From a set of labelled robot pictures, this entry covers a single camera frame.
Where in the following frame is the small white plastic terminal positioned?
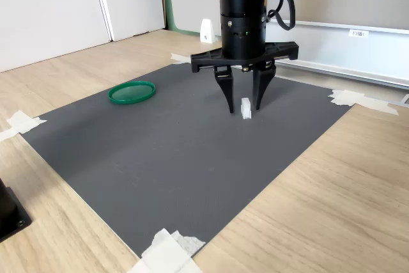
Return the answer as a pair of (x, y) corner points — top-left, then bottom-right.
(240, 97), (253, 121)

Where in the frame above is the round green lid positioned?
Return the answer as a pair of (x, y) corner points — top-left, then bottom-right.
(107, 80), (157, 106)

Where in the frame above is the white masking tape piece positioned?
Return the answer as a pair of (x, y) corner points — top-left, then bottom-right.
(0, 109), (48, 142)
(127, 228), (207, 273)
(328, 89), (399, 116)
(171, 52), (193, 65)

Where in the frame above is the dark grey mat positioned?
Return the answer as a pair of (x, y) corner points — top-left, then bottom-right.
(20, 59), (357, 258)

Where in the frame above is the white partition foot bracket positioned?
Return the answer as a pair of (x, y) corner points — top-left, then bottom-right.
(200, 19), (217, 44)

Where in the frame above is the silver cable duct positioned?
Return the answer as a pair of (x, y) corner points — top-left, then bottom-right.
(265, 19), (409, 107)

